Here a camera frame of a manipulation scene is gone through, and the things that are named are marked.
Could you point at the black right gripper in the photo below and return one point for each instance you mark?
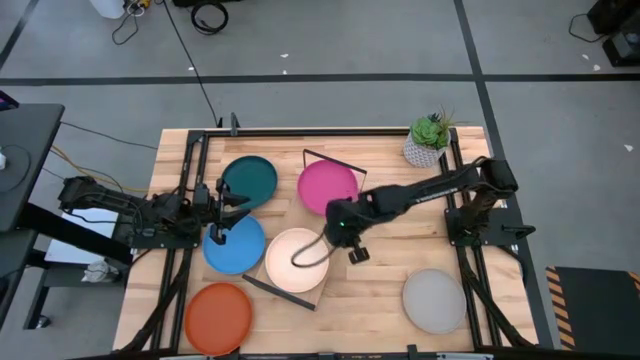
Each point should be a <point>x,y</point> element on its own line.
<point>347,220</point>

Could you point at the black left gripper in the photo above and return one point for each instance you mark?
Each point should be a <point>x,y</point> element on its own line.
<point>207,205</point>

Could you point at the blue plate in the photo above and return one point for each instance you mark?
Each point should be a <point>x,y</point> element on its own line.
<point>240,250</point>

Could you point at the cream plate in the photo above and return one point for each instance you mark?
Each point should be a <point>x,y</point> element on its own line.
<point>300,280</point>

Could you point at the pink plate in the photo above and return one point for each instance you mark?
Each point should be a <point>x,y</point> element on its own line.
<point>325,187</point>

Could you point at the orange plate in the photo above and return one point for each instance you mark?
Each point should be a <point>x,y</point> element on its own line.
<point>217,320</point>

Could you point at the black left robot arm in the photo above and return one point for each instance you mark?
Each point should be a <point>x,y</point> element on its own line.
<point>100,197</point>

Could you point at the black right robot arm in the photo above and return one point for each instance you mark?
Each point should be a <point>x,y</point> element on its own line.
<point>430,187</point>

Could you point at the teal plate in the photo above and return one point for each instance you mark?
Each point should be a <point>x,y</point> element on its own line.
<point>255,177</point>

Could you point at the grey plate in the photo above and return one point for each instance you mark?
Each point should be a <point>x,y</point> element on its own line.
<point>434,301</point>

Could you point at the white patterned plant pot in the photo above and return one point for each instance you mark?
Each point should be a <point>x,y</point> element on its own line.
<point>420,156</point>

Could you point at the green succulent plant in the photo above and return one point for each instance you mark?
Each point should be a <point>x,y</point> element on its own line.
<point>429,131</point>

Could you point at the crumpled grey cloth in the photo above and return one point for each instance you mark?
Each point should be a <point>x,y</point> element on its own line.
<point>100,271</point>

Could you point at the white sheet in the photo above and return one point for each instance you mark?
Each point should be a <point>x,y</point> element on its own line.
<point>75,245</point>

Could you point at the black desk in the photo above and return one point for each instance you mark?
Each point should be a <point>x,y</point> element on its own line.
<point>30,135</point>

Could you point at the white bucket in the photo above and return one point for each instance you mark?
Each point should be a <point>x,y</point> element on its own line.
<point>107,7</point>

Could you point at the hazard striped black mat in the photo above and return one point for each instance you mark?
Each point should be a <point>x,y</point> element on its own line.
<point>595,310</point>

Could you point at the black equipment case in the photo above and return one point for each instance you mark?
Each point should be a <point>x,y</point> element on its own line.
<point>620,30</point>

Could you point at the black table rail frame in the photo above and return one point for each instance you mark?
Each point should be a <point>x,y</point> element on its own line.
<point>320,132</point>

